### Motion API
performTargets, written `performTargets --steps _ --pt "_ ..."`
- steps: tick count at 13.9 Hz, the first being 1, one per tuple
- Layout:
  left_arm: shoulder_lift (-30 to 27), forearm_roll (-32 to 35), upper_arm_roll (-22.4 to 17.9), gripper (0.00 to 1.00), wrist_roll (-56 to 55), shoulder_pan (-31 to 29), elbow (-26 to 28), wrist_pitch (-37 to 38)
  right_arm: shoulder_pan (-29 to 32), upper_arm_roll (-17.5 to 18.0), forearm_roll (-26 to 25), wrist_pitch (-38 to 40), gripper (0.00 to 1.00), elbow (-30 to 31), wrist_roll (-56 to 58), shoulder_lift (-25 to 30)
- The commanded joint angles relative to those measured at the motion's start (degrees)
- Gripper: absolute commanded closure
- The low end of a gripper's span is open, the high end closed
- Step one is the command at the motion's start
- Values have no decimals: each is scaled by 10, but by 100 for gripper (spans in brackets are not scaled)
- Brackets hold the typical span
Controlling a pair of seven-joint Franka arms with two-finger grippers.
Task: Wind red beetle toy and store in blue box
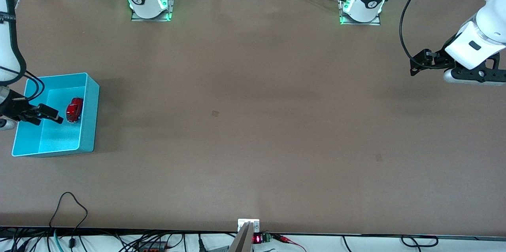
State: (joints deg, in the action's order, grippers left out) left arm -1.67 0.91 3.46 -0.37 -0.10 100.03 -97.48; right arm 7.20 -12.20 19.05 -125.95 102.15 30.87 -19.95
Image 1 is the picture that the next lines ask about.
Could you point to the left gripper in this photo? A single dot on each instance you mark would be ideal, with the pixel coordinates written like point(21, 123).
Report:
point(436, 59)

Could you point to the dark power strip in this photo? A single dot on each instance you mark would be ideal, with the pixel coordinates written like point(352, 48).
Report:
point(152, 247)

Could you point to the silver camera mount bracket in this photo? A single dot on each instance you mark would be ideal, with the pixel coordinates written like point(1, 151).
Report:
point(247, 236)

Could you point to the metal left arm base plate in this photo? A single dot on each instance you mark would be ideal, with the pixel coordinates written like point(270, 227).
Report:
point(375, 21)

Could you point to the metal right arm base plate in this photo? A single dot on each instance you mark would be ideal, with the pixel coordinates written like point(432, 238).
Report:
point(154, 16)

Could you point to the red digit display module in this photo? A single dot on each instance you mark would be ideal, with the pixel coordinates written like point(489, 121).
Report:
point(257, 239)

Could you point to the blue plastic box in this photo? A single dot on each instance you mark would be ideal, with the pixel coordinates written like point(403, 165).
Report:
point(59, 141)

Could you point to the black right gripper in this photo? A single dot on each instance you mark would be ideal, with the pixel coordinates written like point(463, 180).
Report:
point(16, 108)

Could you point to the red beetle toy car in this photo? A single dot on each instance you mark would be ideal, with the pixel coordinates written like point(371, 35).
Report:
point(74, 109)

